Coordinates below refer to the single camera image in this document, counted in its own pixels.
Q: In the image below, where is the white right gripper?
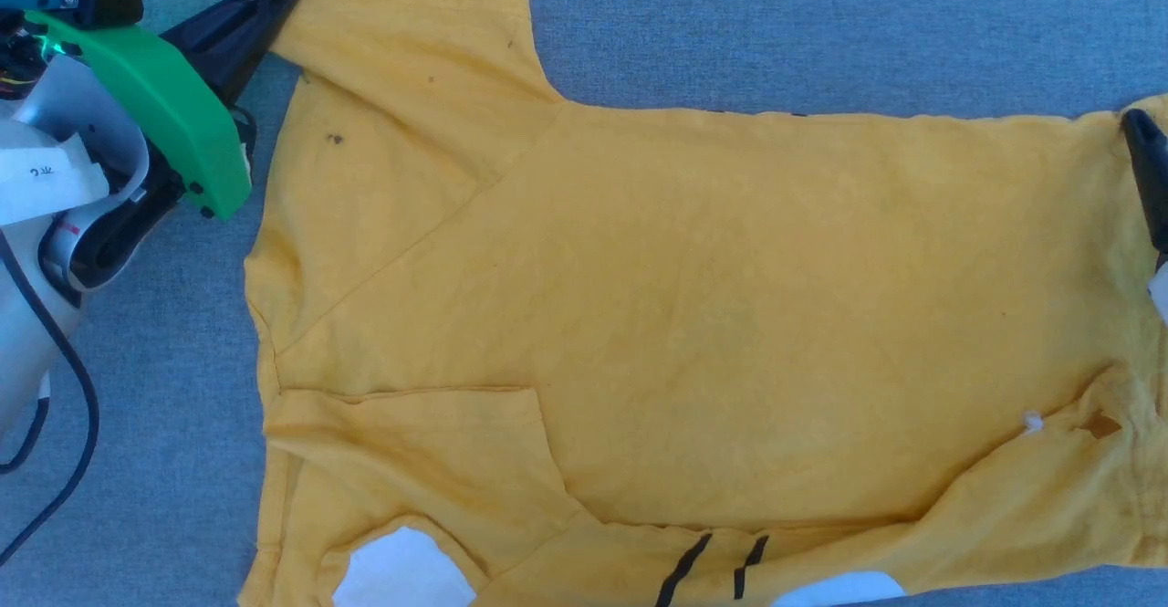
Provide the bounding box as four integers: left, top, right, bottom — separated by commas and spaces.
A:
1121, 108, 1168, 326

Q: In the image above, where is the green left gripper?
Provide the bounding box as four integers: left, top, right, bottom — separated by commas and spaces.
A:
27, 0, 306, 221

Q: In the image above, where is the yellow cat-print t-shirt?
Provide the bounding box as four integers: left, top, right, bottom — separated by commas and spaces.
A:
237, 0, 1168, 607

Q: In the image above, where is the white paper label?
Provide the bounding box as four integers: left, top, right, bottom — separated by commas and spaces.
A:
0, 144, 112, 226

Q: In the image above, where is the grey fabric sofa seat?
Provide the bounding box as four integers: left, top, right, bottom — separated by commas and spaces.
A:
0, 0, 1168, 607

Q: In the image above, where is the left arm teal-plug black cable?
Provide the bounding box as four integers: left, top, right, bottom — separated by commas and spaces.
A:
0, 0, 99, 564

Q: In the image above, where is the thin black cable loop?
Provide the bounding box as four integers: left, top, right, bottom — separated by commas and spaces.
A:
0, 395, 52, 476

